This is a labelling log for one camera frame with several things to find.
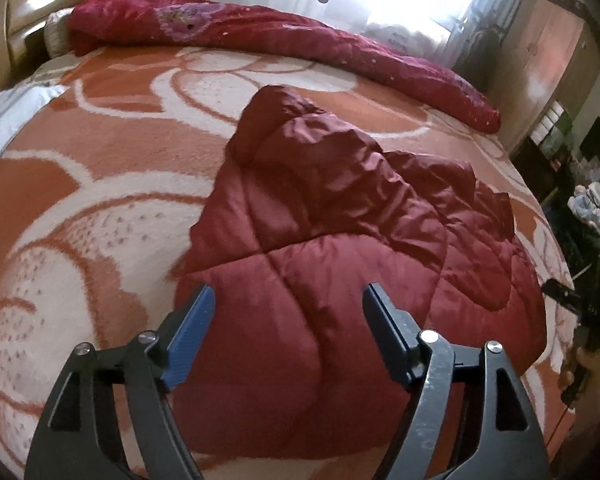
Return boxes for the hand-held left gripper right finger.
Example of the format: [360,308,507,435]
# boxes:
[361,283,551,480]

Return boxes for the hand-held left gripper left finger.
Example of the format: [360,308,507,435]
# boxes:
[24,284,217,480]

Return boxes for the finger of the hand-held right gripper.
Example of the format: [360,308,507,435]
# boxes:
[541,280,583,313]

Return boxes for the red quilted jacket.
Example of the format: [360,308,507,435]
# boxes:
[172,85,548,453]

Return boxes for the person's right hand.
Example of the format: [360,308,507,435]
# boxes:
[560,347,600,411]

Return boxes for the pile of plastic bags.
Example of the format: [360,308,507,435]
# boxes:
[567,180,600,233]

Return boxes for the cluttered shelf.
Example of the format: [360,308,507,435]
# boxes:
[527,100,581,161]

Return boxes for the orange white floral blanket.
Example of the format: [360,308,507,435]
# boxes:
[0,45,581,480]

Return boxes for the wooden wardrobe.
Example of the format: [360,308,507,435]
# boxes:
[490,0,600,146]

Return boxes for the white grey bed sheet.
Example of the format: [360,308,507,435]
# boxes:
[0,82,68,171]

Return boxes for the white printed pillow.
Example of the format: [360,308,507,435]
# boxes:
[365,15,456,56]

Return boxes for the red patterned duvet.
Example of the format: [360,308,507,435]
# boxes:
[66,0,502,133]

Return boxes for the small white pillow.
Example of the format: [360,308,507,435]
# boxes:
[44,9,78,58]

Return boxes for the wooden headboard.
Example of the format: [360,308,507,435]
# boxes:
[0,0,123,96]

